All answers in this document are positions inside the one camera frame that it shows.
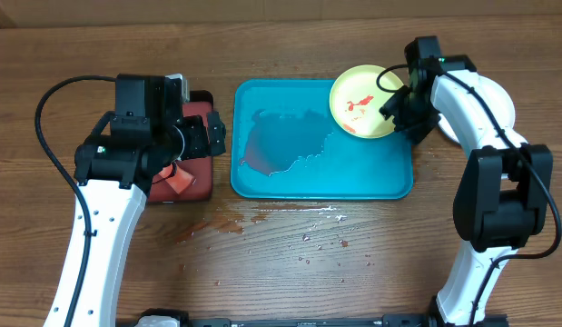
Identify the yellow-green plate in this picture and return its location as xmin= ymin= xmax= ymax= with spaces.
xmin=329 ymin=64 xmax=395 ymax=139

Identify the red-stained sponge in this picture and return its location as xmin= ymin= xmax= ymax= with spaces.
xmin=156 ymin=162 xmax=195 ymax=194

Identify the white plate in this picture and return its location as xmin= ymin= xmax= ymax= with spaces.
xmin=430 ymin=70 xmax=524 ymax=153

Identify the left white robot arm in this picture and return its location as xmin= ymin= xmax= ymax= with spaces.
xmin=35 ymin=74 xmax=226 ymax=326

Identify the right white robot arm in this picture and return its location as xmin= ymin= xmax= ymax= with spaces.
xmin=380 ymin=36 xmax=562 ymax=326

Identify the black tray with red liquid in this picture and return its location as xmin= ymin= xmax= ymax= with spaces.
xmin=148 ymin=91 xmax=213 ymax=203

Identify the teal plastic tray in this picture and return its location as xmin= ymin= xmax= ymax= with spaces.
xmin=231 ymin=79 xmax=413 ymax=200

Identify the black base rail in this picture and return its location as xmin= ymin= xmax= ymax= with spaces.
xmin=115 ymin=309 xmax=451 ymax=327

